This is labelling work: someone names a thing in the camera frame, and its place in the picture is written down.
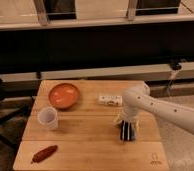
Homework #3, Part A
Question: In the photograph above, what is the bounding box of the blue eraser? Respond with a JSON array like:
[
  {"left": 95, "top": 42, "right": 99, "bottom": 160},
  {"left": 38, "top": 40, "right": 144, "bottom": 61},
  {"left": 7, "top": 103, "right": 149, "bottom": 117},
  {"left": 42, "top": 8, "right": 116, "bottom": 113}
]
[{"left": 130, "top": 126, "right": 135, "bottom": 141}]

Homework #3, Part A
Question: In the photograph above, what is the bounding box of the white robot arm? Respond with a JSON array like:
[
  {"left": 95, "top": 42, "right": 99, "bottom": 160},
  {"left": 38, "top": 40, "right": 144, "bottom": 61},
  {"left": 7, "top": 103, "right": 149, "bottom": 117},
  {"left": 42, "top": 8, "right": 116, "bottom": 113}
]
[{"left": 115, "top": 83, "right": 194, "bottom": 141}]

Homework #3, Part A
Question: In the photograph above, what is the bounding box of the orange bowl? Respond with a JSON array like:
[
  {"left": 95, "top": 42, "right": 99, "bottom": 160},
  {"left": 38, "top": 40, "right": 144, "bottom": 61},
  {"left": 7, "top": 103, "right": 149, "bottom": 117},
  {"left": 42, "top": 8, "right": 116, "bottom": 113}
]
[{"left": 48, "top": 83, "right": 79, "bottom": 109}]

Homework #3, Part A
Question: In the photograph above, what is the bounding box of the white plastic cup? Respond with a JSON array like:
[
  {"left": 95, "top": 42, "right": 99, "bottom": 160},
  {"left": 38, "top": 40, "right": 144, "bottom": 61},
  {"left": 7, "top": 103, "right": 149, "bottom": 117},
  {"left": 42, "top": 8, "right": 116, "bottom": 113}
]
[{"left": 37, "top": 107, "right": 58, "bottom": 130}]

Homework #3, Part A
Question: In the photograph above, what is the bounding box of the red sausage toy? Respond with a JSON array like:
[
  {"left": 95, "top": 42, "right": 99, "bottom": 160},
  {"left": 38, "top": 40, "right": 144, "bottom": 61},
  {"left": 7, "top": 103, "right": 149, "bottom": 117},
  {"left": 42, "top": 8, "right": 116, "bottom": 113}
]
[{"left": 31, "top": 145, "right": 58, "bottom": 163}]

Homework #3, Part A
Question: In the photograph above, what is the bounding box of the black chair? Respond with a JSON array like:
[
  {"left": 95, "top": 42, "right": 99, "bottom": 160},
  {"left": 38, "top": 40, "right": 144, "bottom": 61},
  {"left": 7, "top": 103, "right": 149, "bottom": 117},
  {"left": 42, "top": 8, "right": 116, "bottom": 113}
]
[{"left": 0, "top": 59, "right": 34, "bottom": 151}]

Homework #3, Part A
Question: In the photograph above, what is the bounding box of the black clamp with cable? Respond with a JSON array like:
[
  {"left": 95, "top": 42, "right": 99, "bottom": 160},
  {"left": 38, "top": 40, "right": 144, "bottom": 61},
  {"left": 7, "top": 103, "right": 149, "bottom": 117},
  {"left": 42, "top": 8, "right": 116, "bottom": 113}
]
[{"left": 165, "top": 60, "right": 182, "bottom": 96}]

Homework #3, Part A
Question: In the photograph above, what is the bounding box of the metal window rail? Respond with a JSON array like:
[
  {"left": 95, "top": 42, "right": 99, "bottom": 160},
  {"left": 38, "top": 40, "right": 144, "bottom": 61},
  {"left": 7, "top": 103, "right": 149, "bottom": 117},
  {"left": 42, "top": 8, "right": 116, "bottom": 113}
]
[{"left": 0, "top": 0, "right": 194, "bottom": 30}]

